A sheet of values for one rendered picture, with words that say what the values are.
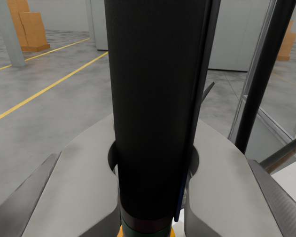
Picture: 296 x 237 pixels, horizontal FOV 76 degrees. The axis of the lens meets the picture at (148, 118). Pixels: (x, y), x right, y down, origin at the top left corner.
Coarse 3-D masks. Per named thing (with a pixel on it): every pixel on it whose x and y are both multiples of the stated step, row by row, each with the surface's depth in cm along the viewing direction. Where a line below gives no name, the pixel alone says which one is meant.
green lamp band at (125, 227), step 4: (172, 220) 12; (124, 224) 11; (168, 224) 11; (124, 228) 12; (128, 228) 11; (164, 228) 11; (168, 228) 11; (128, 232) 11; (132, 232) 11; (136, 232) 11; (156, 232) 11; (160, 232) 11; (164, 232) 11; (168, 232) 12; (128, 236) 11; (132, 236) 11; (136, 236) 11; (140, 236) 11; (144, 236) 11; (148, 236) 11; (152, 236) 11; (156, 236) 11; (160, 236) 11; (164, 236) 11
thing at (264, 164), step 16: (288, 0) 10; (272, 16) 11; (288, 16) 10; (272, 32) 11; (272, 48) 11; (272, 64) 12; (256, 80) 13; (256, 96) 13; (256, 112) 14; (240, 128) 15; (240, 144) 16; (288, 144) 27; (272, 160) 24
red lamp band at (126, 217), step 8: (120, 200) 11; (120, 208) 11; (128, 216) 10; (168, 216) 10; (128, 224) 11; (136, 224) 10; (144, 224) 10; (152, 224) 10; (160, 224) 10; (144, 232) 10
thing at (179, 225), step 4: (176, 224) 17; (180, 224) 17; (176, 228) 17; (180, 228) 17; (176, 232) 17; (180, 232) 17; (184, 232) 17; (176, 236) 16; (180, 236) 16; (184, 236) 17
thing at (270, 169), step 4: (292, 152) 27; (284, 156) 26; (288, 156) 26; (292, 156) 27; (280, 160) 25; (284, 160) 26; (276, 164) 25; (280, 164) 25; (268, 168) 24; (272, 168) 24; (276, 168) 25; (268, 172) 24; (272, 172) 24
